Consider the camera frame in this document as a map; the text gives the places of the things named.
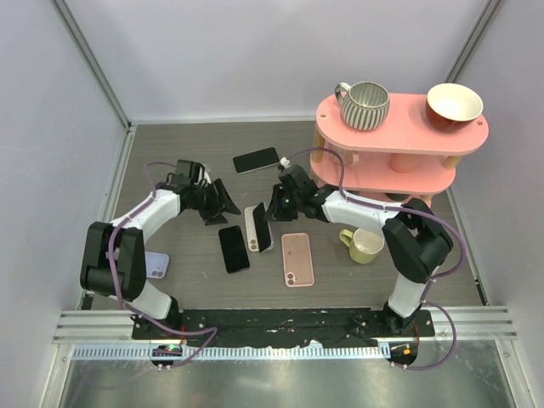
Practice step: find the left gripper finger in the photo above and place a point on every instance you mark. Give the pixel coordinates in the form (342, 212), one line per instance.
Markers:
(214, 218)
(226, 204)

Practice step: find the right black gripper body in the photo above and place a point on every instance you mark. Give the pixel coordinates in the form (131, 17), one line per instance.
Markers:
(299, 202)

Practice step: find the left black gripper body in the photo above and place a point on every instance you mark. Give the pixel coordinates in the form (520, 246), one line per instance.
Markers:
(206, 199)

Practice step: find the beige phone case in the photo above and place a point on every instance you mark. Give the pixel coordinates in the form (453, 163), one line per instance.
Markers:
(251, 234)

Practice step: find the phone with white edge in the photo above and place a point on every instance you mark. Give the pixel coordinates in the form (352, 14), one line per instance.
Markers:
(263, 234)

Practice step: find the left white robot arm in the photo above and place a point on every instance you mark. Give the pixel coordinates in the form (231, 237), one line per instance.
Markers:
(113, 261)

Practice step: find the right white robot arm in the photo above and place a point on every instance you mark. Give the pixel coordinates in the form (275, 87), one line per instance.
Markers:
(417, 241)

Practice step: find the pink phone case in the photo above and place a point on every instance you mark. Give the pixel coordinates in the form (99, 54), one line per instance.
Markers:
(297, 260)

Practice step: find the black phone silver edge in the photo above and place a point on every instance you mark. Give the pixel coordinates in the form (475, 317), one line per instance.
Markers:
(256, 160)

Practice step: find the lilac phone case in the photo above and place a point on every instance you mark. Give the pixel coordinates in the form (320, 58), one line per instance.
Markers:
(156, 265)

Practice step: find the clear pink glass cup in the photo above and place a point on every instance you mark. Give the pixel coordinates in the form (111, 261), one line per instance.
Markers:
(347, 157)

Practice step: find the yellow green mug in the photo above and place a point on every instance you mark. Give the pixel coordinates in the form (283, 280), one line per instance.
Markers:
(363, 246)

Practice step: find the dark cup bottom shelf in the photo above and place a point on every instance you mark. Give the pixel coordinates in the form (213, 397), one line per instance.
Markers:
(397, 197)

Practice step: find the pink three-tier shelf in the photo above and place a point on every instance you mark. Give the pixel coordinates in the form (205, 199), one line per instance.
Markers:
(405, 130)

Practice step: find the grey striped mug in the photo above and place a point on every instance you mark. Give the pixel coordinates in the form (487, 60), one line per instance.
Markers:
(364, 105)

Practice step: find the black mounting plate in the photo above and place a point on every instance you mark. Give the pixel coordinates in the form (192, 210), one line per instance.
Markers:
(285, 328)

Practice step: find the red white bowl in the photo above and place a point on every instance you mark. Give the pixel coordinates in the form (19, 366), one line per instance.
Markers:
(450, 106)

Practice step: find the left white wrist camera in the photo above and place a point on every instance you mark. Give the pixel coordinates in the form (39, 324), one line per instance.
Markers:
(204, 177)

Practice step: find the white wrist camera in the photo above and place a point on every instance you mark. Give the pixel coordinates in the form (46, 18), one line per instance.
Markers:
(204, 177)
(284, 163)

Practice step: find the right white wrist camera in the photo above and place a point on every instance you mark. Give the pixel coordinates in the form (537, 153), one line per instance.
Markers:
(284, 163)

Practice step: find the white slotted cable duct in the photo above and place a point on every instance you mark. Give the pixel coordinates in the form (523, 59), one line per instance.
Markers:
(314, 351)

